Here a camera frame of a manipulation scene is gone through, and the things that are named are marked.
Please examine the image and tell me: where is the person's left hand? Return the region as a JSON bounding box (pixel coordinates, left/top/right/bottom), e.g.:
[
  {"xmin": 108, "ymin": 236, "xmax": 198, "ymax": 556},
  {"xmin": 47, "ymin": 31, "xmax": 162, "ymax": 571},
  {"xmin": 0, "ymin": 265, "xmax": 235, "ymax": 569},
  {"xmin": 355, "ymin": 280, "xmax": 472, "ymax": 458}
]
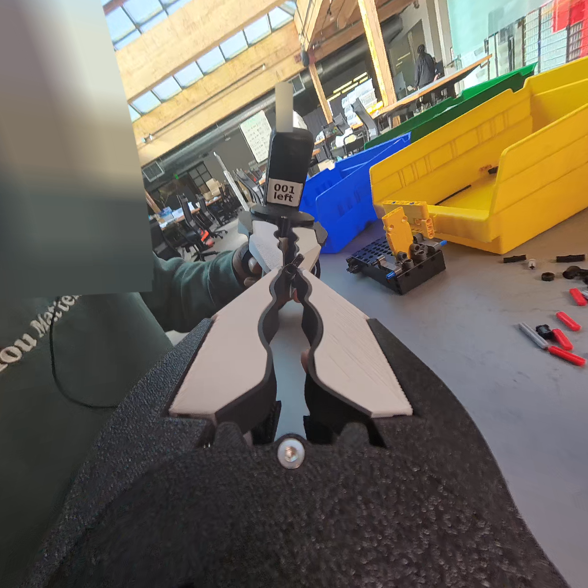
[{"xmin": 232, "ymin": 243, "xmax": 266, "ymax": 289}]

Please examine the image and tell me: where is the red and blue storage rack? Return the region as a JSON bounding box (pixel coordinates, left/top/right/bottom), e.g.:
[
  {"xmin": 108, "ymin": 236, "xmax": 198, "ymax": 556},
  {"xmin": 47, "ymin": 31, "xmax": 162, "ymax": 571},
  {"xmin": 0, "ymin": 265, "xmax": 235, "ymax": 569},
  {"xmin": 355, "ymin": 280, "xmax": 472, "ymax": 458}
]
[{"xmin": 486, "ymin": 0, "xmax": 588, "ymax": 80}]

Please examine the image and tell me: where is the small black lego connector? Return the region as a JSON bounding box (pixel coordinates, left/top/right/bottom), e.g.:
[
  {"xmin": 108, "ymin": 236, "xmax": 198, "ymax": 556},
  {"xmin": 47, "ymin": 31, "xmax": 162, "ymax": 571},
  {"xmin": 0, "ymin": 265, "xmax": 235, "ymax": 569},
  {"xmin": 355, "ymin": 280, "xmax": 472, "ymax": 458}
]
[{"xmin": 282, "ymin": 253, "xmax": 306, "ymax": 296}]

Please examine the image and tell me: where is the blue plastic bin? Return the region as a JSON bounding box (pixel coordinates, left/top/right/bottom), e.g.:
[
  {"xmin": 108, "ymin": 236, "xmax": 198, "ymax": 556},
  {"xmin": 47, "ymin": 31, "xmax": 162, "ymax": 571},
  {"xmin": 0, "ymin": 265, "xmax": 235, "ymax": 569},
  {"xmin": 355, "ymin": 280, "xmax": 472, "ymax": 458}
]
[{"xmin": 298, "ymin": 132, "xmax": 413, "ymax": 254}]

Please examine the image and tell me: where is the person's left forearm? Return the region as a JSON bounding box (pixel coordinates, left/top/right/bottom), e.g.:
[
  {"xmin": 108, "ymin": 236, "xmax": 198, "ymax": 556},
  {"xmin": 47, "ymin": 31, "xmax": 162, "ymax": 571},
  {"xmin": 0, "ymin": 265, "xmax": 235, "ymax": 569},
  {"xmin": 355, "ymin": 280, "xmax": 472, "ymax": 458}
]
[{"xmin": 139, "ymin": 249, "xmax": 245, "ymax": 334}]

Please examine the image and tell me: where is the person's green sweatshirt torso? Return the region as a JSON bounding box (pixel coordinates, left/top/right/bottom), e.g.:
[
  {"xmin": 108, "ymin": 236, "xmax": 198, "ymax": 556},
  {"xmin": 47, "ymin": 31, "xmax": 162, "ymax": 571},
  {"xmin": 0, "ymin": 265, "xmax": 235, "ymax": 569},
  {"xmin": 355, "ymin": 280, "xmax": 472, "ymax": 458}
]
[{"xmin": 0, "ymin": 291, "xmax": 174, "ymax": 576}]

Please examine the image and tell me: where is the long wooden work table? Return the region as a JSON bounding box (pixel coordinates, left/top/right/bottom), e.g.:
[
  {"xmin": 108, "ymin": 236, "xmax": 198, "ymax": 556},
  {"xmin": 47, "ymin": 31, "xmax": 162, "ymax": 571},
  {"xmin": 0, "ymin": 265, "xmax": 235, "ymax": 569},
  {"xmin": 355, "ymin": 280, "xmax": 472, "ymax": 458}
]
[{"xmin": 376, "ymin": 54, "xmax": 493, "ymax": 121}]

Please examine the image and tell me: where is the yellow plastic bin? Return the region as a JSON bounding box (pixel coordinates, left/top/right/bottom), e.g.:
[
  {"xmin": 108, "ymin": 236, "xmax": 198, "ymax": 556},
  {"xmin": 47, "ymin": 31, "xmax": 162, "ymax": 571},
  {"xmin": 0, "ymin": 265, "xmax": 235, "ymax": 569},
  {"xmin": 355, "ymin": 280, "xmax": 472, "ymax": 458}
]
[{"xmin": 369, "ymin": 56, "xmax": 588, "ymax": 255}]

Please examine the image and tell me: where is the green plastic bin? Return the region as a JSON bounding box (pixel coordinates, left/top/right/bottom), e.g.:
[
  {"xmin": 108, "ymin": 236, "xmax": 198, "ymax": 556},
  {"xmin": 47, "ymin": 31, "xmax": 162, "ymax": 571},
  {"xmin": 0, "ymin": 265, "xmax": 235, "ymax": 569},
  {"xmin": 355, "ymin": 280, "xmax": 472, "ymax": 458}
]
[{"xmin": 364, "ymin": 62, "xmax": 538, "ymax": 150}]

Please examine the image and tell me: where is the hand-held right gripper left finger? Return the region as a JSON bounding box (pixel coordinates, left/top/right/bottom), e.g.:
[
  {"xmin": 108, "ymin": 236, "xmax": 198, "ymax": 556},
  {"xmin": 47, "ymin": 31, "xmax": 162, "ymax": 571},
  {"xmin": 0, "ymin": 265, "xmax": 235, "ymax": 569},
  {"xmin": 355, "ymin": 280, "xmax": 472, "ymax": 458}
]
[{"xmin": 169, "ymin": 266, "xmax": 285, "ymax": 422}]

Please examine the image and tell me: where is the black and yellow lego model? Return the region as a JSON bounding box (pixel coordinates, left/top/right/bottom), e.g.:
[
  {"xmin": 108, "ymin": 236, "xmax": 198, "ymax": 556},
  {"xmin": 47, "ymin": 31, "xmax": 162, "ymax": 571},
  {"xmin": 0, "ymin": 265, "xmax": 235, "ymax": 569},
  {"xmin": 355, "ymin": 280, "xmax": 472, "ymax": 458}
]
[{"xmin": 345, "ymin": 201, "xmax": 449, "ymax": 296}]

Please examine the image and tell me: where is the pile of small lego pieces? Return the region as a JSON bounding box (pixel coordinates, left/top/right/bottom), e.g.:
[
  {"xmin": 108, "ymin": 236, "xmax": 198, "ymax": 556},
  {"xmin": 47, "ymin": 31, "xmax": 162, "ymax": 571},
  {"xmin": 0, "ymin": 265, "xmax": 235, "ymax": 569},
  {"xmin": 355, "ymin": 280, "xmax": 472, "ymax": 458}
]
[{"xmin": 502, "ymin": 253, "xmax": 588, "ymax": 368}]

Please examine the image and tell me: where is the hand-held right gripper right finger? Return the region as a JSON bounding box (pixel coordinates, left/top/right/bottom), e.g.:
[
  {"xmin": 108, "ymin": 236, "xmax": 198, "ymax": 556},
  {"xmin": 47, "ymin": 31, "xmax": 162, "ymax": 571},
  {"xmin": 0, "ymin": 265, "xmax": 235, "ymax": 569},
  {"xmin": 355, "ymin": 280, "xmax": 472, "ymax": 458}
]
[{"xmin": 299, "ymin": 269, "xmax": 414, "ymax": 419}]

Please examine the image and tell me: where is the black earphone with cable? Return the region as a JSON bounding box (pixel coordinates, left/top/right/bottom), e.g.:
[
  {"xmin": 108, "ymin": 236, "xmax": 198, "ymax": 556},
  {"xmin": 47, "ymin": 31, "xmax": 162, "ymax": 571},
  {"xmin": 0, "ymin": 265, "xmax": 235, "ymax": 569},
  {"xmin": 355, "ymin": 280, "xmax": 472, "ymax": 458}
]
[{"xmin": 47, "ymin": 293, "xmax": 116, "ymax": 410}]

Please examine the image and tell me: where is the whiteboard with writing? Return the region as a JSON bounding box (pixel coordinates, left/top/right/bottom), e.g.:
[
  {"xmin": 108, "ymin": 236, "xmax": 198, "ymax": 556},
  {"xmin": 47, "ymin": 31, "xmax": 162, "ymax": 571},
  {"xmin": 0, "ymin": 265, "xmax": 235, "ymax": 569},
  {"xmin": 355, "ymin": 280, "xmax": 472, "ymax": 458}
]
[{"xmin": 238, "ymin": 110, "xmax": 272, "ymax": 164}]

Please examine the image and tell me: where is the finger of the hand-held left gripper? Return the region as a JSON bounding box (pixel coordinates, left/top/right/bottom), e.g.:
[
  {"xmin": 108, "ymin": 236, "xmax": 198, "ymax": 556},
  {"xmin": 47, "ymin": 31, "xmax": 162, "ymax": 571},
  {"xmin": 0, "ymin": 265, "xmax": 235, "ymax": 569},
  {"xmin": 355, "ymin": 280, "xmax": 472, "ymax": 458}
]
[
  {"xmin": 294, "ymin": 227, "xmax": 322, "ymax": 272},
  {"xmin": 249, "ymin": 220, "xmax": 286, "ymax": 273}
]

